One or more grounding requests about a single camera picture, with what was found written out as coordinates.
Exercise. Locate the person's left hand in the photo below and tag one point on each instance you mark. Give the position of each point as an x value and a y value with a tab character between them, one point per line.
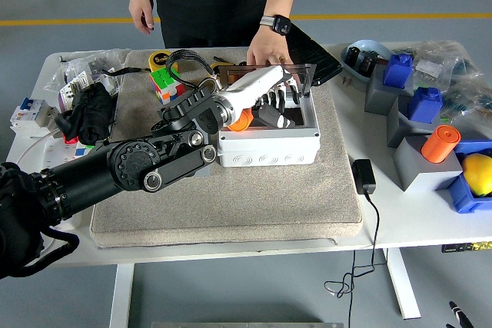
267	49

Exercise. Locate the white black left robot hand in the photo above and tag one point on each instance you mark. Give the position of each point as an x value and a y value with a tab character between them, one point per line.
250	86

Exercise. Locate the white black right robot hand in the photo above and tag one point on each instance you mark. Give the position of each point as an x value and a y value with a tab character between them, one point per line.
459	316

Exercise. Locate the person's right hand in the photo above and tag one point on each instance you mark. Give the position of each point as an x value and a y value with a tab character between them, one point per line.
140	11

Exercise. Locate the orange cylinder battery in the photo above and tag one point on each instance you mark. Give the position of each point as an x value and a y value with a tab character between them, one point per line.
240	122
438	145

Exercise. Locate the transparent hinged box lid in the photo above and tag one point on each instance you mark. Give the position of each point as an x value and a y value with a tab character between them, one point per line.
307	74

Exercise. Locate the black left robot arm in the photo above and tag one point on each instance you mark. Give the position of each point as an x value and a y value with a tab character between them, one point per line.
127	163

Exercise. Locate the grey plastic junction box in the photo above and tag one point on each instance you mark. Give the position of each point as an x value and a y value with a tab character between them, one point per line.
269	147

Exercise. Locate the blue square battery block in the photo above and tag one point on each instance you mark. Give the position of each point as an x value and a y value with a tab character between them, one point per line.
397	72
424	107

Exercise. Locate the black wristwatch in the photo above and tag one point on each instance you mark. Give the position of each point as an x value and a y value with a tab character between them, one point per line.
278	24

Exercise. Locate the yellow tape measure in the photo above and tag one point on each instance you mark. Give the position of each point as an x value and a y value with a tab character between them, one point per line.
157	61
212	70

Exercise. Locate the black flat case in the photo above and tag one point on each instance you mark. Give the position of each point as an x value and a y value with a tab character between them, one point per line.
319	59

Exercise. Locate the white table leg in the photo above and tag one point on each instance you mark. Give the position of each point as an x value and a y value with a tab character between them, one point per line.
403	285
122	297

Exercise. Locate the black table control panel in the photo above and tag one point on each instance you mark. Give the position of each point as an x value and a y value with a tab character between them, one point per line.
467	247

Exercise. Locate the clear bag of hardware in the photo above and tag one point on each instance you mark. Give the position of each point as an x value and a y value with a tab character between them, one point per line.
77	65

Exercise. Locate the grey block with round hole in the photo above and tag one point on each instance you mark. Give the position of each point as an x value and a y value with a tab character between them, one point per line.
205	171

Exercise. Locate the light blue bowl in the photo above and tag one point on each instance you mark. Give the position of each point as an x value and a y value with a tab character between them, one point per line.
369	45

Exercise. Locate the black folded umbrella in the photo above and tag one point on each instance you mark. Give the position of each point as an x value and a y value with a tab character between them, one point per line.
92	113

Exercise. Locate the blue plastic bin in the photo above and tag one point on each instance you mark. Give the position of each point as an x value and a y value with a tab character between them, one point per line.
465	199

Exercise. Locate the beige fabric mat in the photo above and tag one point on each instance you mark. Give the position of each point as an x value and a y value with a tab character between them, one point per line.
250	205

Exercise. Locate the grey holder block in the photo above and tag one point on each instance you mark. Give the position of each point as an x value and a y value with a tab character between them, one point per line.
397	128
378	97
415	170

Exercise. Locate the yellow lemon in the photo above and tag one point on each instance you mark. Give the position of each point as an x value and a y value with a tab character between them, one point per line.
480	174

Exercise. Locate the black power adapter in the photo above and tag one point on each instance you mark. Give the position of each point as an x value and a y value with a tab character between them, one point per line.
364	176

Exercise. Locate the white blue circuit breaker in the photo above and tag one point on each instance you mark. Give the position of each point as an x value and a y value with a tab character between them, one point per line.
28	113

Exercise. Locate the clear bag of parts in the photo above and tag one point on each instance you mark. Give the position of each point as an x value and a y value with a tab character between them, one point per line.
461	74

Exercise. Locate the white wall socket module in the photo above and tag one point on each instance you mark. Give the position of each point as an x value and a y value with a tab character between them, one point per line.
71	90

